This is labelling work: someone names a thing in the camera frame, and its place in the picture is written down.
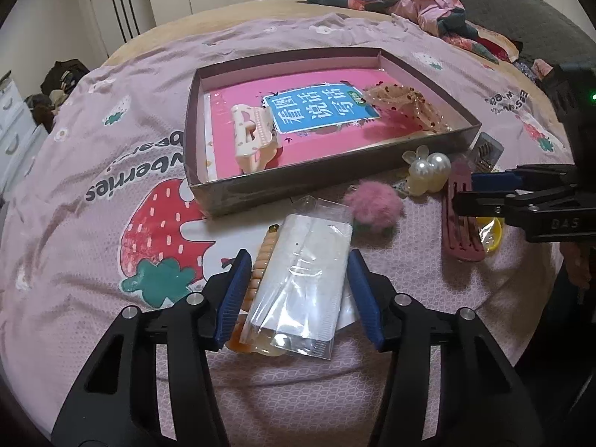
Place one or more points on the dark bag pile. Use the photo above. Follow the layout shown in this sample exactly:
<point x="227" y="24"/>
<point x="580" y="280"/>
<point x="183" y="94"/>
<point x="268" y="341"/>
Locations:
<point x="60" y="81"/>

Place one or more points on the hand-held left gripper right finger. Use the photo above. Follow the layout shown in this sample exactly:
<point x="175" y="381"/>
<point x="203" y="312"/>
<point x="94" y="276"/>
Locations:
<point x="365" y="298"/>

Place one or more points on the shallow cardboard box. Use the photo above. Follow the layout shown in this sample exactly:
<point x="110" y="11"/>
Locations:
<point x="223" y="195"/>

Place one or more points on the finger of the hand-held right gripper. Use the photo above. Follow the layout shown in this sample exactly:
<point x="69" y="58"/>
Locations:
<point x="479" y="204"/>
<point x="493" y="180"/>

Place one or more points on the clear plastic packet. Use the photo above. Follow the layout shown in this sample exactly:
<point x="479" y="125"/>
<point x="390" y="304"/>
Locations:
<point x="302" y="279"/>

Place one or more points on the pearl hair clip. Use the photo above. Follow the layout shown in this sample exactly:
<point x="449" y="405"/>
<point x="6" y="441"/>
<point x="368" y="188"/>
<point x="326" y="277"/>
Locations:
<point x="430" y="167"/>

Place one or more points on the pink strawberry print blanket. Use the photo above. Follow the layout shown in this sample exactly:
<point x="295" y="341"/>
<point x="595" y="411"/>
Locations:
<point x="116" y="172"/>

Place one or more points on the yellow hair accessory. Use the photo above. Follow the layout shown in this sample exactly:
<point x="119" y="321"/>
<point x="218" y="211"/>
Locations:
<point x="492" y="235"/>

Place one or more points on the pink book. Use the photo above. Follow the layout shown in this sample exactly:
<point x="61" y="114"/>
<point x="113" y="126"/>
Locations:
<point x="321" y="142"/>

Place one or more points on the pink floral clothing pile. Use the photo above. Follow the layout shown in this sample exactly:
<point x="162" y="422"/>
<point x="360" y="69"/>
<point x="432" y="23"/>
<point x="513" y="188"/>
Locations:
<point x="447" y="14"/>

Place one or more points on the white drawer chest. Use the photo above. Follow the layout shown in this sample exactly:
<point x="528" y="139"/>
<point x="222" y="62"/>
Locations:
<point x="14" y="125"/>

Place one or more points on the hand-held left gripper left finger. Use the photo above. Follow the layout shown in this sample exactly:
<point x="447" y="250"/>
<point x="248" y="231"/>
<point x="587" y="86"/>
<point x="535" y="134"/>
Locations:
<point x="235" y="298"/>

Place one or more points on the dark pink hair clip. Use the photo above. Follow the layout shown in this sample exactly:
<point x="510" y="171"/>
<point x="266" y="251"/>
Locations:
<point x="458" y="237"/>

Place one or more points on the sheer polka dot hair bow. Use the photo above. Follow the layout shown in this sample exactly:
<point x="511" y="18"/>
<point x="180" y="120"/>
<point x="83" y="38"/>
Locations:
<point x="405" y="102"/>

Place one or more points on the cream hair claw clip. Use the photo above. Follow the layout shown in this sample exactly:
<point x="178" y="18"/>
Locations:
<point x="251" y="137"/>

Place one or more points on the small grey hair comb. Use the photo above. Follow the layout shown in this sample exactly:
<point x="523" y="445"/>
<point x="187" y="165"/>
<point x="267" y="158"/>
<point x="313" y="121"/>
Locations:
<point x="486" y="151"/>

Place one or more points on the grey headboard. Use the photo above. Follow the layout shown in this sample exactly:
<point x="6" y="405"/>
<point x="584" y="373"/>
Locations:
<point x="512" y="14"/>

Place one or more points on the person's right hand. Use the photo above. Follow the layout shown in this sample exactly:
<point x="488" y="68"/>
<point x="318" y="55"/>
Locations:
<point x="577" y="263"/>

